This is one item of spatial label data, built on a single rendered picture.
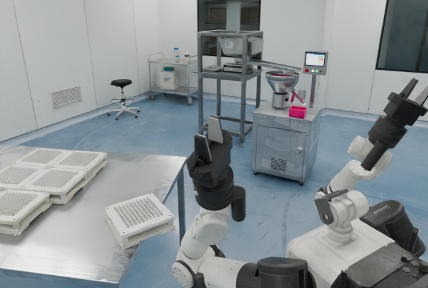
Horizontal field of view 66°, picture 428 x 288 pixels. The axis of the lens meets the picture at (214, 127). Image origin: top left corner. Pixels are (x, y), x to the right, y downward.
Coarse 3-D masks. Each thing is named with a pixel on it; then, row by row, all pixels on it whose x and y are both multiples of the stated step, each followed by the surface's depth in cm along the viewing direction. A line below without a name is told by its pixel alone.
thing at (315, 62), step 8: (304, 56) 350; (312, 56) 346; (320, 56) 342; (304, 64) 353; (312, 64) 349; (320, 64) 345; (304, 72) 355; (312, 72) 351; (320, 72) 347; (312, 80) 358; (312, 88) 360; (312, 96) 363; (312, 104) 366
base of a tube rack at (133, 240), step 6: (108, 222) 151; (114, 228) 147; (156, 228) 147; (162, 228) 147; (168, 228) 148; (174, 228) 150; (114, 234) 145; (138, 234) 143; (144, 234) 143; (150, 234) 143; (156, 234) 145; (120, 240) 140; (132, 240) 140; (138, 240) 141; (126, 246) 138
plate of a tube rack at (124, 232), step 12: (120, 204) 157; (132, 204) 157; (156, 204) 157; (108, 216) 148; (132, 216) 148; (156, 216) 148; (168, 216) 148; (120, 228) 140; (132, 228) 140; (144, 228) 140
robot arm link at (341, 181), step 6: (342, 174) 115; (336, 180) 117; (342, 180) 115; (348, 180) 113; (354, 180) 112; (330, 186) 120; (336, 186) 117; (342, 186) 116; (348, 186) 115; (324, 192) 120; (330, 192) 120
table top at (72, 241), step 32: (0, 160) 218; (128, 160) 218; (160, 160) 218; (96, 192) 180; (128, 192) 180; (160, 192) 180; (32, 224) 154; (64, 224) 154; (96, 224) 154; (0, 256) 134; (32, 256) 134; (64, 256) 134; (96, 256) 134; (128, 256) 134
